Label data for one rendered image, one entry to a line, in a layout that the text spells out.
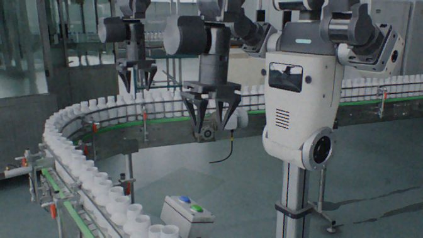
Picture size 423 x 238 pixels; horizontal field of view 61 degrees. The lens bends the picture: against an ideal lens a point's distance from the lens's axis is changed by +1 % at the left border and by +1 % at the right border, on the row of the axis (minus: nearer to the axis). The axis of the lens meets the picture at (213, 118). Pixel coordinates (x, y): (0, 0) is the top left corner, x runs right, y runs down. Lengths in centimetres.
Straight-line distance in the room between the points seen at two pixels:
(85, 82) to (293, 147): 493
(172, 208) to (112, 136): 122
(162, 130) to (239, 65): 271
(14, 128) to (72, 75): 219
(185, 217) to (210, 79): 42
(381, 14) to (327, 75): 551
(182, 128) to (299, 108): 125
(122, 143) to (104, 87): 382
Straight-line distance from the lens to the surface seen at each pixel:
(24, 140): 385
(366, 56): 107
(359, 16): 95
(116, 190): 102
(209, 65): 67
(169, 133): 227
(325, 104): 117
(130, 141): 223
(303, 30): 122
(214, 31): 67
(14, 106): 376
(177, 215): 99
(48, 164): 152
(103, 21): 104
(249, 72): 487
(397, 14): 687
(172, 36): 64
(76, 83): 584
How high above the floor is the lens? 161
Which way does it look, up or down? 16 degrees down
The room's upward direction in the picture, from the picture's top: straight up
